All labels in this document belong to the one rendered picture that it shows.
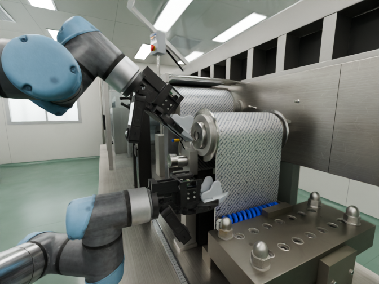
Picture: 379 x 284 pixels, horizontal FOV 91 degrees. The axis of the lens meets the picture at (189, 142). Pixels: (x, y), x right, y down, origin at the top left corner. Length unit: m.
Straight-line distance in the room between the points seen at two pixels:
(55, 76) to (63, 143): 5.81
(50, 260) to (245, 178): 0.48
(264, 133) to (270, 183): 0.16
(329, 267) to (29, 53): 0.59
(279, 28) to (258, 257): 0.71
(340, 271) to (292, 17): 0.71
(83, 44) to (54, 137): 5.69
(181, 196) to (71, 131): 5.68
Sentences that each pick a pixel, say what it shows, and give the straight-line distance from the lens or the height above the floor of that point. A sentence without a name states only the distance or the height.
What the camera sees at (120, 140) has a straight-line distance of 1.44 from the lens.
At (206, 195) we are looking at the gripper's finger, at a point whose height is 1.11.
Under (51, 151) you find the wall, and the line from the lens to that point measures 6.17.
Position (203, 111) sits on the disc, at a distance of 0.52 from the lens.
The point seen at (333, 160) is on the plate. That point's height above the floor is 1.18.
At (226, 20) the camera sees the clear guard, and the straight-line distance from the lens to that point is 1.01.
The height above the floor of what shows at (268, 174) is 1.13.
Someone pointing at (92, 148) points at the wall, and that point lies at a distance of 6.05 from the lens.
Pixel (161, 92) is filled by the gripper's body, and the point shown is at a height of 1.36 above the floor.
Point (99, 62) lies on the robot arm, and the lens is 0.45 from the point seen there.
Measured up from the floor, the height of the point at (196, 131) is 1.26.
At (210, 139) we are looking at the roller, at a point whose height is 1.25.
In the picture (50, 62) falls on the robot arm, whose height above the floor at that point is 1.37.
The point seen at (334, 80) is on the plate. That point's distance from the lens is 0.66.
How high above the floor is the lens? 1.31
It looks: 9 degrees down
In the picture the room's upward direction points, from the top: straight up
